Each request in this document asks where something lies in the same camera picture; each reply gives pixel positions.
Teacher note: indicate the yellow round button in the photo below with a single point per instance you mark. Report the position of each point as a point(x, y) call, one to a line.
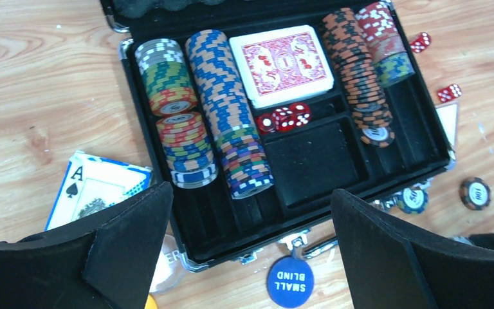
point(151, 303)

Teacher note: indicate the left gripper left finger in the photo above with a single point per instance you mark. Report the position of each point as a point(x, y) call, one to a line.
point(104, 260)

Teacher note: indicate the black aluminium poker case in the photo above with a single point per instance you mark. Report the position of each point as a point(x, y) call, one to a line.
point(256, 111)

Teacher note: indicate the blue small blind button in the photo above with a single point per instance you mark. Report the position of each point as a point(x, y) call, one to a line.
point(290, 282)

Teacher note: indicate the red die lower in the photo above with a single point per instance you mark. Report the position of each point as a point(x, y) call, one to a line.
point(449, 93)

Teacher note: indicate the red die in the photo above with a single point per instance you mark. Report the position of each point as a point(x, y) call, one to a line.
point(449, 93)
point(419, 42)

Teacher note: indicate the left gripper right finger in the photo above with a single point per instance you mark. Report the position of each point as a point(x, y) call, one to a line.
point(391, 263)

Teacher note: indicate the red backed card deck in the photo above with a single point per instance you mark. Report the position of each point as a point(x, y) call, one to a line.
point(282, 66)

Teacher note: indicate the black orange 100 chip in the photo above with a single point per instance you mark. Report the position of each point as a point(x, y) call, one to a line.
point(475, 193)

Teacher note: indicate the blue backed playing cards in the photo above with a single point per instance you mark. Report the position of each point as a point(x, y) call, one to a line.
point(93, 183)

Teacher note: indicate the orange black chip column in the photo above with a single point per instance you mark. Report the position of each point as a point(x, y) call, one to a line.
point(352, 60)

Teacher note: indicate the clear dealer button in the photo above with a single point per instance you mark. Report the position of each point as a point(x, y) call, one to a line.
point(169, 269)

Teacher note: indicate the mixed chip column far left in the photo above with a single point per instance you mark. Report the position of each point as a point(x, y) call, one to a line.
point(181, 130)

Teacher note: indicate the blue tan chip column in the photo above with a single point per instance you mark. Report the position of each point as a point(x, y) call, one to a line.
point(228, 112)

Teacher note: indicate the red die upper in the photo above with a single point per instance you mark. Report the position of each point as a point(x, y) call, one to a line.
point(419, 42)

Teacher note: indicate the red dice in case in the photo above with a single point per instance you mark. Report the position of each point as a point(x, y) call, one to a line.
point(284, 119)

